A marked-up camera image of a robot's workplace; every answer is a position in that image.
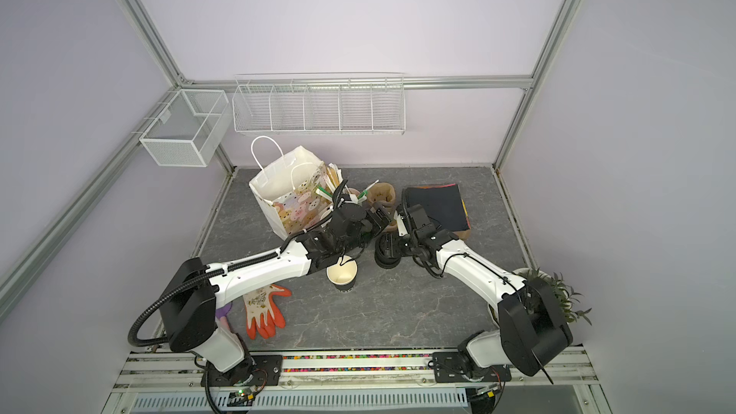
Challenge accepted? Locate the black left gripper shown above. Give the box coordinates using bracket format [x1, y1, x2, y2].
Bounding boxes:
[339, 201, 397, 257]

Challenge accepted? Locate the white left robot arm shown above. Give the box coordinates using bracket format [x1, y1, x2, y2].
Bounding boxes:
[128, 202, 392, 385]

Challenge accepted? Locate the white wire shelf basket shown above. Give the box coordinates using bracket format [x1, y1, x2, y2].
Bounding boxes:
[231, 72, 406, 134]

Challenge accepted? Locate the red white garden glove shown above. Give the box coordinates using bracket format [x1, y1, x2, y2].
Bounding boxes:
[243, 285, 292, 340]

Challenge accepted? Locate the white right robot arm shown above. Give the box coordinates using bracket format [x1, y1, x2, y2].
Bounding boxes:
[396, 205, 573, 381]

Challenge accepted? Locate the black cup lid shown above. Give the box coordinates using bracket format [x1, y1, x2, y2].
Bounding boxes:
[374, 232, 403, 269]

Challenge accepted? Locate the potted green plant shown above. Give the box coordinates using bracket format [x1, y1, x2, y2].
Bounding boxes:
[488, 268, 592, 329]

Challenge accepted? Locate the white mesh box basket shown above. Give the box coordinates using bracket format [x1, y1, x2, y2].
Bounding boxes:
[140, 89, 232, 168]

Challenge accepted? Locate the cartoon animal paper bag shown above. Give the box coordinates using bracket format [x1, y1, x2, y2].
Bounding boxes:
[249, 146, 340, 239]

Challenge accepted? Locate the brown pulp cup carrier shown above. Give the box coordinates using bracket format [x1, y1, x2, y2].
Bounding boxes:
[367, 182, 398, 232]

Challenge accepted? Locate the purple pink trowel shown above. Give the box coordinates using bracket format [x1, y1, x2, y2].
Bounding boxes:
[216, 302, 233, 332]

